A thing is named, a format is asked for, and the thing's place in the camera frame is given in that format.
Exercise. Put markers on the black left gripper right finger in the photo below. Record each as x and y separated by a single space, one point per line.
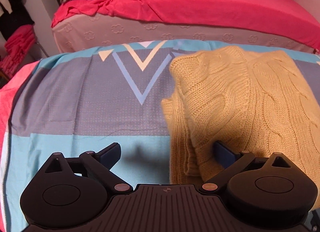
265 193

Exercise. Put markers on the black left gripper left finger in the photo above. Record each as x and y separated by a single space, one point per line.
69 192

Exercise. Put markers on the yellow cable-knit sweater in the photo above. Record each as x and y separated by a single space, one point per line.
258 102

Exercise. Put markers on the red clothes pile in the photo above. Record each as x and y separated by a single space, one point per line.
17 47

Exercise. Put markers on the dark hanging clothes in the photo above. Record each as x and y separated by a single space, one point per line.
13 16

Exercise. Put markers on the blue grey patterned bedsheet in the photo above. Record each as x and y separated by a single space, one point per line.
75 102

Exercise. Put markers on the beige embossed mattress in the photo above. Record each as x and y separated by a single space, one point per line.
81 32

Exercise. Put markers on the red bed cover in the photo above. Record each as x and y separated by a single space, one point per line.
284 18

